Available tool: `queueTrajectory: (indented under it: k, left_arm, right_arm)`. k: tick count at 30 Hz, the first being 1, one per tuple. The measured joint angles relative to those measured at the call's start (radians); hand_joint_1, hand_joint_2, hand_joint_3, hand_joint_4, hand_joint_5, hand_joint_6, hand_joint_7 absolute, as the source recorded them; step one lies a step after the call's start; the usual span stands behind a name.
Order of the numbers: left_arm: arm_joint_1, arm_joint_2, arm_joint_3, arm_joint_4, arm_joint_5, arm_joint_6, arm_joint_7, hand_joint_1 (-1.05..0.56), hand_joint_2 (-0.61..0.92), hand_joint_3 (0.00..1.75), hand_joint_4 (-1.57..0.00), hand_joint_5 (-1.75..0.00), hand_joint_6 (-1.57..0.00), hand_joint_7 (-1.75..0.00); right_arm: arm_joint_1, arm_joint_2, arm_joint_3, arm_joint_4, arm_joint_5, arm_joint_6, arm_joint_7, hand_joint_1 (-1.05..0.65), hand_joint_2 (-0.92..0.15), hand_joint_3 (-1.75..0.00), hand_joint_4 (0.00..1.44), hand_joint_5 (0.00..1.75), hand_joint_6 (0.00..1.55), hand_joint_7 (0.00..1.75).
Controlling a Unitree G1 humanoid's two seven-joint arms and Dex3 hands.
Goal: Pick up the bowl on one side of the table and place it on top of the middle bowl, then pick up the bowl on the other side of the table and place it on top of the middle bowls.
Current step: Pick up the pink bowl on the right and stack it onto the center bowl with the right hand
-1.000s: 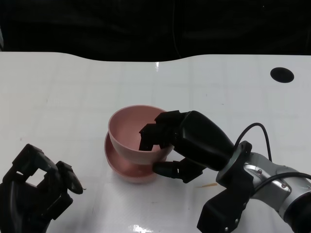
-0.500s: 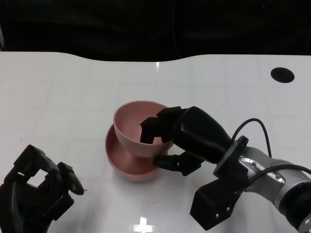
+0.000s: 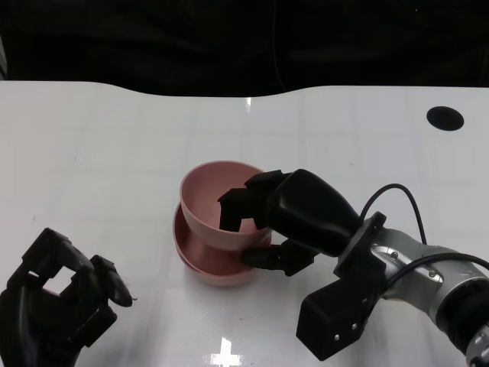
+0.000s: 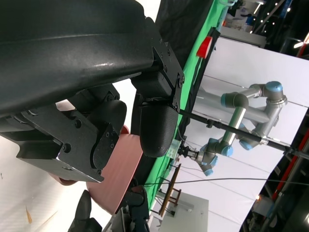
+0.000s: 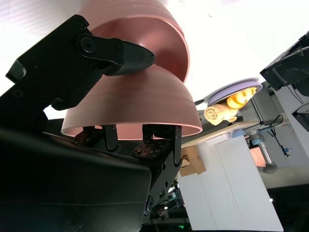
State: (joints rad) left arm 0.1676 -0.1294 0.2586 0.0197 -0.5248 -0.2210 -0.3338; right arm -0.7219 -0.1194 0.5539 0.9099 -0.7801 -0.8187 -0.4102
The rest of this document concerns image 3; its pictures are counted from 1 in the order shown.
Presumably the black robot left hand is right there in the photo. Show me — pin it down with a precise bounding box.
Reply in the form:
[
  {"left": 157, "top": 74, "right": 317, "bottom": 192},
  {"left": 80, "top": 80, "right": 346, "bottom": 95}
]
[{"left": 0, "top": 228, "right": 134, "bottom": 367}]

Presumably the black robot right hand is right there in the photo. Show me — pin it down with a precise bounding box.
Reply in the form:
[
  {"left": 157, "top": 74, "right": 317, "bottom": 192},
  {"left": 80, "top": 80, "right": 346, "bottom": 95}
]
[{"left": 217, "top": 168, "right": 362, "bottom": 277}]

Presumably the pink bowl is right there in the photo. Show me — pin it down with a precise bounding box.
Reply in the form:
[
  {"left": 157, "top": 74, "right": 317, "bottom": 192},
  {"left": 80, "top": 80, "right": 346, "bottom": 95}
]
[
  {"left": 181, "top": 258, "right": 256, "bottom": 287},
  {"left": 173, "top": 204, "right": 274, "bottom": 277},
  {"left": 179, "top": 161, "right": 274, "bottom": 253}
]

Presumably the black round table grommet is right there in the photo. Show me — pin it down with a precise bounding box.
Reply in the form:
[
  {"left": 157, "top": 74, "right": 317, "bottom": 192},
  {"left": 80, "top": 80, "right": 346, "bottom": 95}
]
[{"left": 426, "top": 106, "right": 465, "bottom": 132}]

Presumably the black backdrop cloth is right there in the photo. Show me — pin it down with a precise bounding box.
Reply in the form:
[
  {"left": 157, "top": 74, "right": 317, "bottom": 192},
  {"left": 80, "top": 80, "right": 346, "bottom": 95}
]
[{"left": 0, "top": 0, "right": 489, "bottom": 99}]

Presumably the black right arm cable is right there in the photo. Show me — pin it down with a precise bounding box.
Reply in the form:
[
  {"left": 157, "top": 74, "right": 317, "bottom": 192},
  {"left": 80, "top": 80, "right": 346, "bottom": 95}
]
[{"left": 358, "top": 183, "right": 489, "bottom": 291}]

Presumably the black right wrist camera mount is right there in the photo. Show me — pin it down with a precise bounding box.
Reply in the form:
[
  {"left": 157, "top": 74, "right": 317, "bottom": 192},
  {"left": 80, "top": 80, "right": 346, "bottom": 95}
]
[{"left": 296, "top": 212, "right": 387, "bottom": 362}]

